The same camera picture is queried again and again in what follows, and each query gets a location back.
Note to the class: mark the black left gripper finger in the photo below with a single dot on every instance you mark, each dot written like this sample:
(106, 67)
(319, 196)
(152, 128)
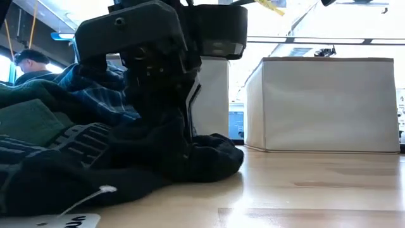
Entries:
(136, 31)
(190, 111)

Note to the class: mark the plain black garment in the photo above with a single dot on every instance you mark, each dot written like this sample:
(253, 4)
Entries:
(209, 158)

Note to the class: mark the blue plaid shirt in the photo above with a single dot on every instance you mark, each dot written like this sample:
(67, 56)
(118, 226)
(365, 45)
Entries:
(101, 98)

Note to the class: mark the black background robot arm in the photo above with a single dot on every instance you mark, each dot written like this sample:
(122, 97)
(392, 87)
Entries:
(324, 52)

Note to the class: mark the left cardboard box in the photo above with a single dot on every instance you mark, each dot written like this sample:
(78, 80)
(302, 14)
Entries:
(212, 95)

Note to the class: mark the blue background cabinet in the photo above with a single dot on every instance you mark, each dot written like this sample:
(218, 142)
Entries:
(235, 125)

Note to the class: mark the black garment with white print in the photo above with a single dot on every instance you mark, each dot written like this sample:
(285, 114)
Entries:
(85, 139)

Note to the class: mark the person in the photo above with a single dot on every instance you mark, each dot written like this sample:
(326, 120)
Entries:
(31, 65)

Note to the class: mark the beige fabric bin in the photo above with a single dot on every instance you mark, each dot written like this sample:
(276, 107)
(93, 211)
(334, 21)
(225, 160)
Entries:
(329, 104)

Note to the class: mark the dark green garment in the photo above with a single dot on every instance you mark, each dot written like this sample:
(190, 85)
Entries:
(28, 123)

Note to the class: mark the white clothing tag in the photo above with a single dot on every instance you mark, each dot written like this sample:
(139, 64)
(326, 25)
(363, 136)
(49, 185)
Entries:
(47, 221)

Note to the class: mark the white background poster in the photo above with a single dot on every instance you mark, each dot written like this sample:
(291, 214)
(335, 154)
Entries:
(401, 114)

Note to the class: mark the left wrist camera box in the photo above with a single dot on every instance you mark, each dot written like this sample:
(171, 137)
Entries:
(221, 28)

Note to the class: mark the black overhead frame bar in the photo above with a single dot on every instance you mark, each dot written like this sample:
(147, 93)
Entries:
(289, 40)

